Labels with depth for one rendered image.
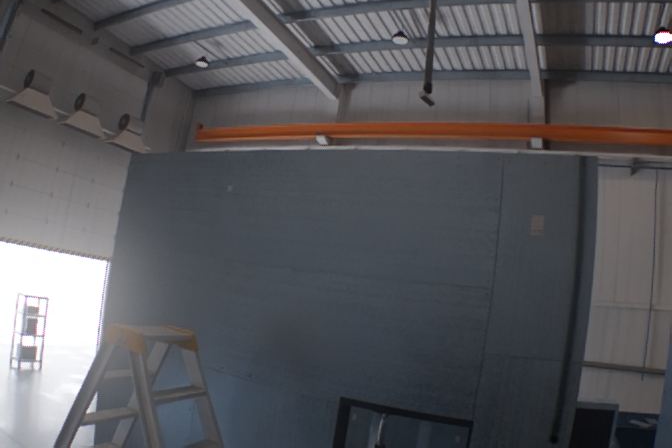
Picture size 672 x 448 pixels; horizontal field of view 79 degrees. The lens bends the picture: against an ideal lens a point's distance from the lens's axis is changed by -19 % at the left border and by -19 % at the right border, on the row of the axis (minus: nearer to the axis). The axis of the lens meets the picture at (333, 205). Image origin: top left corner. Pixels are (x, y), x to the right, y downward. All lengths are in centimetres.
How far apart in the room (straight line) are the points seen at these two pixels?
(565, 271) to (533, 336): 27
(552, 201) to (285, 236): 118
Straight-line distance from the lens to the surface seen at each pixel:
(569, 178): 201
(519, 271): 195
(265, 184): 241
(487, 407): 199
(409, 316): 202
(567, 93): 1143
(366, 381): 210
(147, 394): 174
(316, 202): 224
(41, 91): 1121
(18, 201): 1167
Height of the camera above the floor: 258
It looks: 9 degrees up
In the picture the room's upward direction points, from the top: 8 degrees clockwise
